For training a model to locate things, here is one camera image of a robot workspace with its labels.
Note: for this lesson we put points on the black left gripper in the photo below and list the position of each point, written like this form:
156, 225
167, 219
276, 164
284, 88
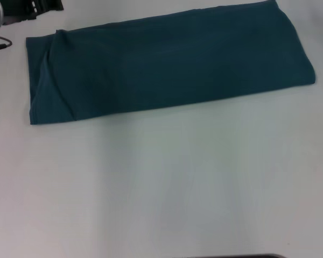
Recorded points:
16, 12

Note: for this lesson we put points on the teal t-shirt with beige print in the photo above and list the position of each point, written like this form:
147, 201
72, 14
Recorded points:
164, 67

